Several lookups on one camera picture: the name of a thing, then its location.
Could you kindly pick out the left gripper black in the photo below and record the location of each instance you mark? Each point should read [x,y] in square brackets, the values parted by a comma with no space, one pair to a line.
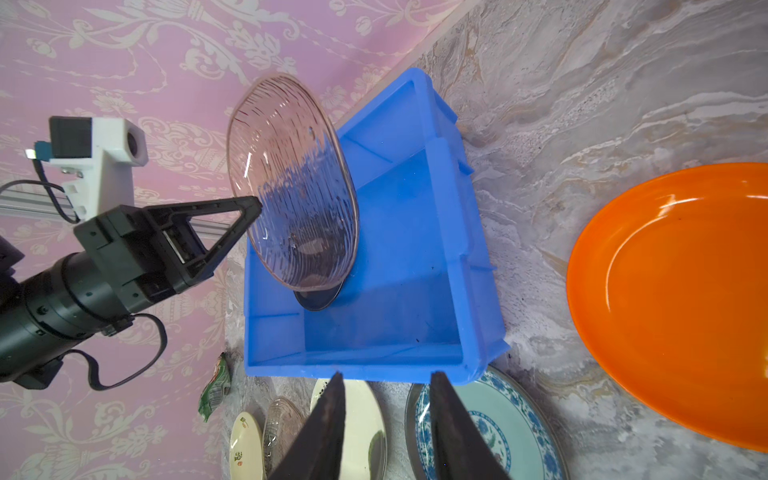
[146,255]

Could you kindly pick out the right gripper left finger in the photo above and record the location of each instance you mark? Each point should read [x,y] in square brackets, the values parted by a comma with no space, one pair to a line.
[316,453]

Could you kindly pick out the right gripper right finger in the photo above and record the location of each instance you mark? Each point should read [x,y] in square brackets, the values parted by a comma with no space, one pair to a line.
[459,450]

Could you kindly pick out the teal blue patterned plate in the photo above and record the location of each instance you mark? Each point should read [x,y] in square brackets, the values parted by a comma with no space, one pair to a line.
[509,421]

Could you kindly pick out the black round plate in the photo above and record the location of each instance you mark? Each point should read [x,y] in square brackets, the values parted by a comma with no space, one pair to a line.
[319,299]

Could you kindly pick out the pink tinted glass plate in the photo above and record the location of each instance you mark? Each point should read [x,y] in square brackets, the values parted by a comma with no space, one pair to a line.
[284,150]

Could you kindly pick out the orange round plate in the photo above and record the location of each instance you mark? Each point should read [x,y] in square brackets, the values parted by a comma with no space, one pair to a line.
[667,287]

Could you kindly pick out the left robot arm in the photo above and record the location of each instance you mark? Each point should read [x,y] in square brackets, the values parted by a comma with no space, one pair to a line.
[46,316]

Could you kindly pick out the blue plastic bin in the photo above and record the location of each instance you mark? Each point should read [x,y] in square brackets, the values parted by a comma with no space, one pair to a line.
[421,296]

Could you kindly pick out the cream plate with black patch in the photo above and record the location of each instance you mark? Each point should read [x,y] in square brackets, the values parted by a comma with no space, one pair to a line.
[364,452]

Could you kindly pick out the brown tinted glass plate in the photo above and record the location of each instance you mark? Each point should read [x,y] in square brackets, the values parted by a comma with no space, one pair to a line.
[282,425]

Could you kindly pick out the yellow floral plate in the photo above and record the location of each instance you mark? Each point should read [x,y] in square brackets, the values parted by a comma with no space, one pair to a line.
[246,458]

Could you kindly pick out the green red snack packet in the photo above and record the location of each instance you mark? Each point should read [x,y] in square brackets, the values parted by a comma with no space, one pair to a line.
[216,389]

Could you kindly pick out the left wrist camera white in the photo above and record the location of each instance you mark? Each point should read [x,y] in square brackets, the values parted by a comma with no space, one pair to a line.
[100,153]

